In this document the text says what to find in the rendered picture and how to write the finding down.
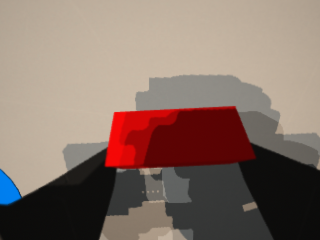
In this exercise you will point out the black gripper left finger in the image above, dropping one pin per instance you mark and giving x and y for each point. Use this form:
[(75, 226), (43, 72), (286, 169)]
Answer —
[(71, 207)]

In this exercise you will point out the blue circle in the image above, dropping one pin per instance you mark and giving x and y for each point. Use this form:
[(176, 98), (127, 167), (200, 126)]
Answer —
[(8, 190)]

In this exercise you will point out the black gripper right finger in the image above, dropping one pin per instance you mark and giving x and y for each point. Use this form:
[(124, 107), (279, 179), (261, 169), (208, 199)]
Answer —
[(286, 192)]

